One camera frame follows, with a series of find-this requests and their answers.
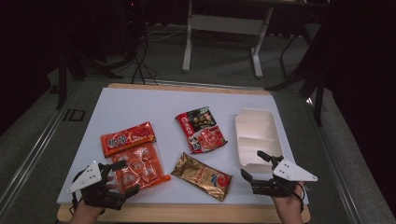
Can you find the red and black sauce packet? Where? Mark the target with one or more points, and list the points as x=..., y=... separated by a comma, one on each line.
x=202, y=130

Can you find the white table mat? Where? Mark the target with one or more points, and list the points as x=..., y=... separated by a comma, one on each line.
x=168, y=102

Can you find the metal floor rail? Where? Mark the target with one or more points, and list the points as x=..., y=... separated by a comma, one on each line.
x=336, y=161
x=34, y=149

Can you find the gold foil packet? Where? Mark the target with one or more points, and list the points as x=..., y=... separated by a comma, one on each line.
x=202, y=177

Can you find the person's left hand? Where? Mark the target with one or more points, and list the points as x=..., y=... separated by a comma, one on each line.
x=109, y=181

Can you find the person's right hand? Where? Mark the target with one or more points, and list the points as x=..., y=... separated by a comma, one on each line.
x=288, y=207

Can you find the white compartment box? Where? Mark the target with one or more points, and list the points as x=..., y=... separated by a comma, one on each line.
x=255, y=130

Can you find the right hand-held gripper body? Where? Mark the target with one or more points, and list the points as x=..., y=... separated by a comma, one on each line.
x=292, y=171

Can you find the orange snack packet clear window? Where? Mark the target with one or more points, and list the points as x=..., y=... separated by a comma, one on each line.
x=137, y=155

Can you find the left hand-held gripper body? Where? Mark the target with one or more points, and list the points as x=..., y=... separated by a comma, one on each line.
x=90, y=177

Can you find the black tripod stand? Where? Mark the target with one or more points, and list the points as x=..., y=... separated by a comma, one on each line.
x=63, y=71

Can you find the black angled stand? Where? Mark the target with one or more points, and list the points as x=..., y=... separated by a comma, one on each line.
x=317, y=87

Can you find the white desk frame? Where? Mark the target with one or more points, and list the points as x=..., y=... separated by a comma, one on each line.
x=227, y=25

